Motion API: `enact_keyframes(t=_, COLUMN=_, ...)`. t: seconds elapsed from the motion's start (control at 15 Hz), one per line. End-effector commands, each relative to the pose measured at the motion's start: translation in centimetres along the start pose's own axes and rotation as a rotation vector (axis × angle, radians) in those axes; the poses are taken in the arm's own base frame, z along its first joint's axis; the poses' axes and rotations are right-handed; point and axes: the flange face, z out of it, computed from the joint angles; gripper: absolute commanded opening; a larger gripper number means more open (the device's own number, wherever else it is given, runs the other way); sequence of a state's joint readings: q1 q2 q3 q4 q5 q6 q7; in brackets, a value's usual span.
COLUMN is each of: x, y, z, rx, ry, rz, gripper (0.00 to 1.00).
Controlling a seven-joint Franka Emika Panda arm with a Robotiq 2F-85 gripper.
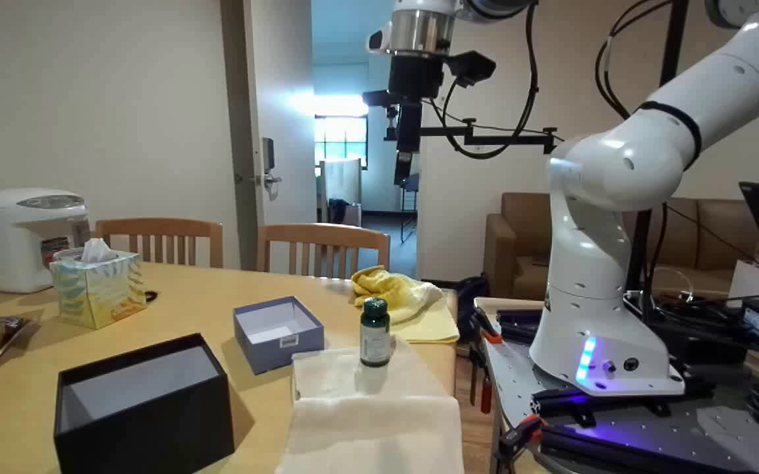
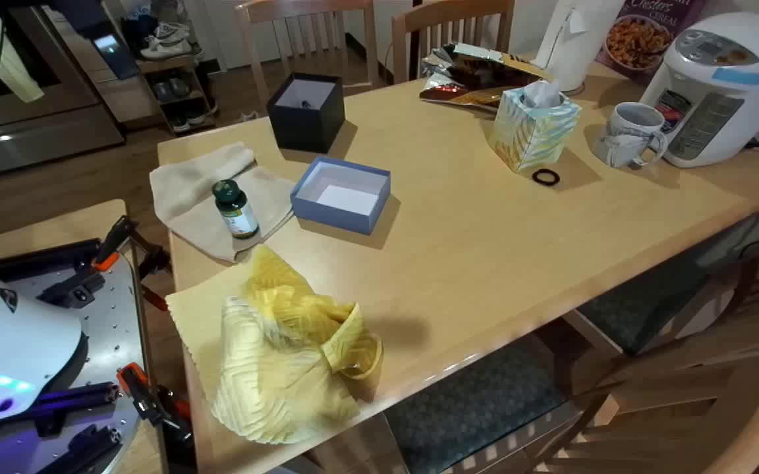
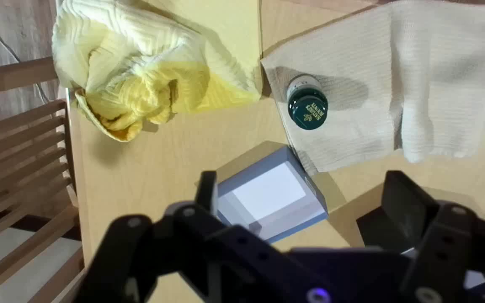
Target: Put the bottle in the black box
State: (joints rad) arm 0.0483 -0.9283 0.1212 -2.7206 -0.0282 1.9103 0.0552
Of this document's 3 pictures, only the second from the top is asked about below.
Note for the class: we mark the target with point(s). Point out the beige folded cloth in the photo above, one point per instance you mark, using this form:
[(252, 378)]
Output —
[(182, 197)]

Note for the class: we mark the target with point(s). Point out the green cap small bottle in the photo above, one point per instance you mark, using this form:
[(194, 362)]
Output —
[(236, 208)]

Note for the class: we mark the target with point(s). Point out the wooden chair far right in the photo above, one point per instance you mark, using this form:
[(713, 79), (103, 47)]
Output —
[(449, 21)]

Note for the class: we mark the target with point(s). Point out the wooden chair cushioned near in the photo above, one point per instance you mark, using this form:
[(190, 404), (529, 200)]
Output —
[(515, 385)]

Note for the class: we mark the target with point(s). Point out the metal robot mounting plate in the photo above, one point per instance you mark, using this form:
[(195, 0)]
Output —
[(82, 421)]

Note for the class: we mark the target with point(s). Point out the wooden chair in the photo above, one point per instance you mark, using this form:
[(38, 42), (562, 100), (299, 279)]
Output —
[(310, 35), (449, 21)]

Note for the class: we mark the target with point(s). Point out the orange black clamp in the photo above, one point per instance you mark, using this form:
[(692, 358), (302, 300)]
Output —
[(81, 288), (156, 404)]

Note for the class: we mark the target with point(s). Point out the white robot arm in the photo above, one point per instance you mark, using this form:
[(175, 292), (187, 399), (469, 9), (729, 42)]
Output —
[(36, 346)]

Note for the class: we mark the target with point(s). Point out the blue open box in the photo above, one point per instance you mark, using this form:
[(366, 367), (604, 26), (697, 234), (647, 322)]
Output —
[(340, 192)]

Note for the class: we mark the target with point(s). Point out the wooden chair far left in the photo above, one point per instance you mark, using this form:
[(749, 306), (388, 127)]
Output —
[(310, 35)]

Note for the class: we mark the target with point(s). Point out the orange black clamp upper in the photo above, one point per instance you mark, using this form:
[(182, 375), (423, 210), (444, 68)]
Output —
[(81, 288)]

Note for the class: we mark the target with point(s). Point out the wooden chair foreground right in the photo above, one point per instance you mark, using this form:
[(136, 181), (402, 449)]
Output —
[(699, 420)]

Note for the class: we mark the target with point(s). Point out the orange black clamp lower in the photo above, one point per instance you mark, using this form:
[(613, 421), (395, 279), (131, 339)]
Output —
[(156, 404)]

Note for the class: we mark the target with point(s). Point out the shoe rack with shoes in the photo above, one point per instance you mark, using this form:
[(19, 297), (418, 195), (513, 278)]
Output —
[(162, 50)]

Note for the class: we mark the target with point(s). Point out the yellow crumpled cloth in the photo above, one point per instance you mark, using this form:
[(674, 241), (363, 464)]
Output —
[(287, 355)]

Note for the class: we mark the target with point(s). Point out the pile of snack packets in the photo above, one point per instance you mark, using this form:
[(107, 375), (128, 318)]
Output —
[(472, 77)]

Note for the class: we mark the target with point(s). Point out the patterned tissue box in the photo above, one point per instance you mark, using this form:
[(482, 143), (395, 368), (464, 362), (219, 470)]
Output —
[(533, 125)]

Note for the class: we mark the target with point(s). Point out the white paper towel roll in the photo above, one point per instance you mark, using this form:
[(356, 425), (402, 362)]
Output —
[(573, 39)]

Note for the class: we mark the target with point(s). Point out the black open box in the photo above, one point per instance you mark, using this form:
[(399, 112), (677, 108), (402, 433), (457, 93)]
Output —
[(307, 112)]

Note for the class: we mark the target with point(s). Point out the white mug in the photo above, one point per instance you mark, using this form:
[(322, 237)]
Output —
[(633, 137)]

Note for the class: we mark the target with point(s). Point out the cereal box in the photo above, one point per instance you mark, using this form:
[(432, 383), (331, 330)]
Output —
[(645, 31)]

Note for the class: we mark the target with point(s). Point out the white rice cooker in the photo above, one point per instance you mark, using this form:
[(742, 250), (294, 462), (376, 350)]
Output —
[(708, 89)]

